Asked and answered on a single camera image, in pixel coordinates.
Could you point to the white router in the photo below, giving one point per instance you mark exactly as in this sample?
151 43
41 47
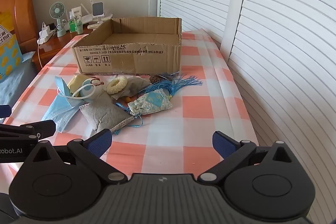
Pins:
101 18

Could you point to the wooden headboard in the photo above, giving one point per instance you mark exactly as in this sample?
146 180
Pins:
23 3

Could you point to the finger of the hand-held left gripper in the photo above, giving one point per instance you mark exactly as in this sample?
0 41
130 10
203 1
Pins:
39 127
4 110

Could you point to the light blue plush toy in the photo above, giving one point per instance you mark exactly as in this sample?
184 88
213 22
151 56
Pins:
90 90

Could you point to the white card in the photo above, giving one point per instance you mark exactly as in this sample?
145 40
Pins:
76 12

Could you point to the brownish grey pouch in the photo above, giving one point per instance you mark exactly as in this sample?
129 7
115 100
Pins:
136 86

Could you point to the wooden nightstand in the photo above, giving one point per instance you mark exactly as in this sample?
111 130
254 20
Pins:
56 43

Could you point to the brown cardboard box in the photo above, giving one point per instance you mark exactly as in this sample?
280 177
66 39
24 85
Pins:
126 58

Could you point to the cream scrunchie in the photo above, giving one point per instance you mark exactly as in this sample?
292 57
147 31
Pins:
116 85

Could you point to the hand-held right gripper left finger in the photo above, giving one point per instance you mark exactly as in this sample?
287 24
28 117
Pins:
101 141

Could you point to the blue face mask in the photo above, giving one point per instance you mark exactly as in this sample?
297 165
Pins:
59 111

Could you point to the blue floral tassel sachet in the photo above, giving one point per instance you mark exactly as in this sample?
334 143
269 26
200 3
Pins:
151 103

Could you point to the pale yellow cloth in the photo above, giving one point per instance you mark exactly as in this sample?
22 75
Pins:
74 82

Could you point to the brown pine cone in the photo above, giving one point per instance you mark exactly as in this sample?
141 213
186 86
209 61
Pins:
154 79

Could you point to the blue bedding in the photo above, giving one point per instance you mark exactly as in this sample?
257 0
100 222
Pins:
18 74

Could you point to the grey lace-edged sachet pillow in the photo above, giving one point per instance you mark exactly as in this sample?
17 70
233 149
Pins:
103 113

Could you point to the white charger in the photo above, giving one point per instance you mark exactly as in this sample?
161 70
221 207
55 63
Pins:
46 33

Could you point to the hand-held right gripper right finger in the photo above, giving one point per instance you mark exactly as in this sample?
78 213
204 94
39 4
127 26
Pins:
223 142

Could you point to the white stand with blue screen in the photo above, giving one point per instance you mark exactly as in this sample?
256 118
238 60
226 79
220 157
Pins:
97 9

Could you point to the mint green desk fan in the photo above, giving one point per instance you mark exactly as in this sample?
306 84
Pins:
57 12

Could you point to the pale green bottle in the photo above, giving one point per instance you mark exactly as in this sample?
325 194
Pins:
79 27

